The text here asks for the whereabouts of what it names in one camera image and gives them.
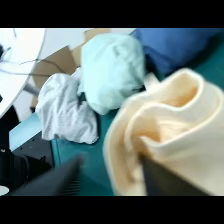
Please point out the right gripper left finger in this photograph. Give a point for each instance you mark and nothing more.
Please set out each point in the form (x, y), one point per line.
(61, 181)

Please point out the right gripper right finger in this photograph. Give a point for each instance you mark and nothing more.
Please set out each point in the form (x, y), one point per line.
(163, 181)

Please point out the cream garment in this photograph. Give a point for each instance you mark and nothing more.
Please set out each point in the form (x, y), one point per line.
(186, 126)

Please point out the light grey garment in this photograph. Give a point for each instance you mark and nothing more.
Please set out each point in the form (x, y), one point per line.
(65, 110)

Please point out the brown cardboard box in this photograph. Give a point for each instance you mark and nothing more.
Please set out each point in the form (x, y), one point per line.
(56, 63)

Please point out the pale green garment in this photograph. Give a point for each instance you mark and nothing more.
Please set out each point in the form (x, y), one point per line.
(111, 71)

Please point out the white round table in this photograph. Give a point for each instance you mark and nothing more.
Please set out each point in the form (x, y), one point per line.
(16, 63)

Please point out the blue garment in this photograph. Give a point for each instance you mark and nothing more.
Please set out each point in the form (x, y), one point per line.
(173, 46)

